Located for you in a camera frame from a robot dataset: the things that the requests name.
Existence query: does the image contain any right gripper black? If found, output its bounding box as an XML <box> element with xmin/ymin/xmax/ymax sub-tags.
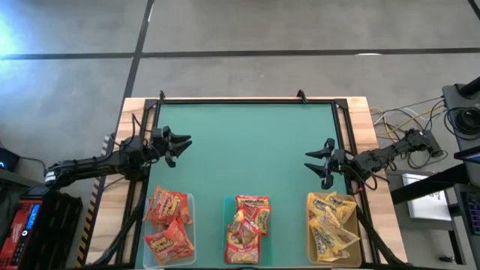
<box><xmin>304</xmin><ymin>137</ymin><xmax>348</xmax><ymax>191</ymax></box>

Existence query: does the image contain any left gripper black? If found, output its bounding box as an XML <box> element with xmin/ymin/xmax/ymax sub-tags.
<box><xmin>149</xmin><ymin>126</ymin><xmax>194</xmax><ymax>169</ymax></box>

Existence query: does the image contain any yellow Maruchan noodle packet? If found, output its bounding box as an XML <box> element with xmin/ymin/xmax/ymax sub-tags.
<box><xmin>307</xmin><ymin>193</ymin><xmax>333</xmax><ymax>222</ymax></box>
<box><xmin>325</xmin><ymin>191</ymin><xmax>357</xmax><ymax>224</ymax></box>
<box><xmin>316</xmin><ymin>239</ymin><xmax>352</xmax><ymax>263</ymax></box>
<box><xmin>309</xmin><ymin>215</ymin><xmax>361</xmax><ymax>252</ymax></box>

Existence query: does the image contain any orange Maruchan noodle packet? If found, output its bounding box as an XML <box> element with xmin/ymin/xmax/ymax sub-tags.
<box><xmin>144</xmin><ymin>219</ymin><xmax>195</xmax><ymax>266</ymax></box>
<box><xmin>149</xmin><ymin>193</ymin><xmax>193</xmax><ymax>232</ymax></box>
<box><xmin>144</xmin><ymin>186</ymin><xmax>189</xmax><ymax>226</ymax></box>

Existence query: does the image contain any red Maruchan noodle packet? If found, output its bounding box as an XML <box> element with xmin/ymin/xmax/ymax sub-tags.
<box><xmin>250</xmin><ymin>205</ymin><xmax>272</xmax><ymax>236</ymax></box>
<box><xmin>223</xmin><ymin>232</ymin><xmax>262</xmax><ymax>265</ymax></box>
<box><xmin>228</xmin><ymin>209</ymin><xmax>260</xmax><ymax>245</ymax></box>
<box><xmin>235</xmin><ymin>194</ymin><xmax>270</xmax><ymax>211</ymax></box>

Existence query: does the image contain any clear plastic bin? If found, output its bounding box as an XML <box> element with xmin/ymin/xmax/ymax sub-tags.
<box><xmin>142</xmin><ymin>192</ymin><xmax>197</xmax><ymax>269</ymax></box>

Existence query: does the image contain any right clear bin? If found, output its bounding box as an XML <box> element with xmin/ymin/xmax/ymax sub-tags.
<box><xmin>306</xmin><ymin>191</ymin><xmax>363</xmax><ymax>268</ymax></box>

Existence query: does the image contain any black metal beam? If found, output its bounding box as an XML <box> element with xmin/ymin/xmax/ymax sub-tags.
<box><xmin>389</xmin><ymin>163</ymin><xmax>470</xmax><ymax>206</ymax></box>

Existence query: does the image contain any white paper sheet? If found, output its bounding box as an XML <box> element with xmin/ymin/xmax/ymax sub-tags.
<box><xmin>402</xmin><ymin>173</ymin><xmax>452</xmax><ymax>222</ymax></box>

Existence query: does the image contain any yellow black hazard tape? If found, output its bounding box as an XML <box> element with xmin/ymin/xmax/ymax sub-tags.
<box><xmin>76</xmin><ymin>175</ymin><xmax>101</xmax><ymax>266</ymax></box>

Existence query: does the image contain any black plastic crate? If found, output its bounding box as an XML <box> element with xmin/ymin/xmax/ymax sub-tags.
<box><xmin>32</xmin><ymin>190</ymin><xmax>84</xmax><ymax>266</ymax></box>

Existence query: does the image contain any grey equipment cart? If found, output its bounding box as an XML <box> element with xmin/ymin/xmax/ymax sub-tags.
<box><xmin>441</xmin><ymin>82</ymin><xmax>480</xmax><ymax>188</ymax></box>

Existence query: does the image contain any black keyboard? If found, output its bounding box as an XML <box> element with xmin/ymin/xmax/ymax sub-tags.
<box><xmin>460</xmin><ymin>190</ymin><xmax>480</xmax><ymax>236</ymax></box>

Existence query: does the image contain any dark device with blue light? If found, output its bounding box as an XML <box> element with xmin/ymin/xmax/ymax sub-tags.
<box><xmin>0</xmin><ymin>145</ymin><xmax>22</xmax><ymax>173</ymax></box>

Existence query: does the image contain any red equipment case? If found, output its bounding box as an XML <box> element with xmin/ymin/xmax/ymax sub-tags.
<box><xmin>0</xmin><ymin>198</ymin><xmax>43</xmax><ymax>268</ymax></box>

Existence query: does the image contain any yellow cable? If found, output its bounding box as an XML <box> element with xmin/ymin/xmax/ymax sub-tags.
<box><xmin>374</xmin><ymin>103</ymin><xmax>446</xmax><ymax>137</ymax></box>

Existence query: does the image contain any white cable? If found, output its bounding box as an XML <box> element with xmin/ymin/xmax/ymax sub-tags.
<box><xmin>369</xmin><ymin>106</ymin><xmax>427</xmax><ymax>127</ymax></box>

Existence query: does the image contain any coiled black cable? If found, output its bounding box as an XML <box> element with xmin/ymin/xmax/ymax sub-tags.
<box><xmin>443</xmin><ymin>106</ymin><xmax>480</xmax><ymax>142</ymax></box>

